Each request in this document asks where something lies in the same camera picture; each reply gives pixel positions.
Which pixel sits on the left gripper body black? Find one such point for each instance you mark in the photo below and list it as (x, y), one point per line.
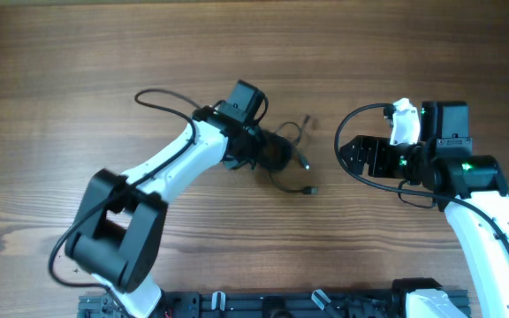
(249, 148)

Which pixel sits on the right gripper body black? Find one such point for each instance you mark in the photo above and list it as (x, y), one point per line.
(397, 161)

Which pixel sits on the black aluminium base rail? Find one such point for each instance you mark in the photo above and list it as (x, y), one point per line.
(372, 303)

